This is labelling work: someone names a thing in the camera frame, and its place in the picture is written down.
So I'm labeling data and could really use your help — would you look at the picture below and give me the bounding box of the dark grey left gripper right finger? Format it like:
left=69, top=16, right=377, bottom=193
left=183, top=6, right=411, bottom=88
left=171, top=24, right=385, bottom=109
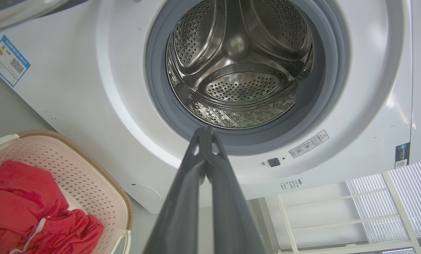
left=204, top=127, right=268, bottom=254

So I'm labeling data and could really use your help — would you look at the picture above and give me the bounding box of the grey warning sticker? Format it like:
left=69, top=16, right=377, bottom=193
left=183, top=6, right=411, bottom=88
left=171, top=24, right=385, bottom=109
left=289, top=129, right=330, bottom=158

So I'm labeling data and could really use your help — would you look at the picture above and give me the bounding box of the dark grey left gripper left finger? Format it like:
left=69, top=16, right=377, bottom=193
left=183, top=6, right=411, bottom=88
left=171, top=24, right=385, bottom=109
left=143, top=127, right=212, bottom=254

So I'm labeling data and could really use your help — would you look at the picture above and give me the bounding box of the cream perforated laundry basket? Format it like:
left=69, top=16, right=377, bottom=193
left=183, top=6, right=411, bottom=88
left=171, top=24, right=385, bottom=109
left=0, top=129, right=134, bottom=254

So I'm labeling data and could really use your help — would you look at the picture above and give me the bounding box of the black-rimmed glass washer door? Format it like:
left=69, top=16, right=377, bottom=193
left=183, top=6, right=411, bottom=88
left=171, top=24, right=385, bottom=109
left=0, top=0, right=91, bottom=35

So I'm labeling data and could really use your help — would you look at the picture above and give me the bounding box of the blue-bordered energy label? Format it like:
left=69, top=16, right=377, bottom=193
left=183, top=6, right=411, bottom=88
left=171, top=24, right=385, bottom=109
left=0, top=34, right=31, bottom=88

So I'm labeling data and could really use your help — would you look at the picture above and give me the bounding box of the white framed ribbed panel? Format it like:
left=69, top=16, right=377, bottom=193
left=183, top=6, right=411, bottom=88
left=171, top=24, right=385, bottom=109
left=263, top=157, right=421, bottom=254

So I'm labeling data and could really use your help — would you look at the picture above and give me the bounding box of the white front-load washing machine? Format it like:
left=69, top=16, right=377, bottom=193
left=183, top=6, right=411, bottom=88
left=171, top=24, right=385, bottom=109
left=0, top=0, right=421, bottom=214

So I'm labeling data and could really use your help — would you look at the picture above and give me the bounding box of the round white filter cover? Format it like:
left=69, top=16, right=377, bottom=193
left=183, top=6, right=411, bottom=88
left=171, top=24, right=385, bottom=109
left=126, top=183, right=162, bottom=206

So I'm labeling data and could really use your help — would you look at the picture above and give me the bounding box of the black and blue side sticker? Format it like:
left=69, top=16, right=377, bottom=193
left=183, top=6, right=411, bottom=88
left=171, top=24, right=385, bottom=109
left=395, top=142, right=411, bottom=169

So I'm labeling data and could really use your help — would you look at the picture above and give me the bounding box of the grey rubber door gasket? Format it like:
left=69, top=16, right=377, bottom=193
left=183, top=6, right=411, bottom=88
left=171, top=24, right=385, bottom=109
left=145, top=0, right=351, bottom=156

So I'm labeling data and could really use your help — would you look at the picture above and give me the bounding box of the red garment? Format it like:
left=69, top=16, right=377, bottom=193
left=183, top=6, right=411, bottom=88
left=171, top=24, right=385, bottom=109
left=0, top=160, right=105, bottom=254

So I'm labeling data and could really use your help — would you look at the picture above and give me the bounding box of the small printed text label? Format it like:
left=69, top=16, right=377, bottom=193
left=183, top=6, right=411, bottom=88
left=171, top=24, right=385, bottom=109
left=279, top=178, right=305, bottom=191

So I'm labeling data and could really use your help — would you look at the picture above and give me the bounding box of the stainless steel washing machine drum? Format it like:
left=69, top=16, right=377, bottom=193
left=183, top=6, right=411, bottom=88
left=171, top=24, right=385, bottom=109
left=166, top=0, right=315, bottom=129

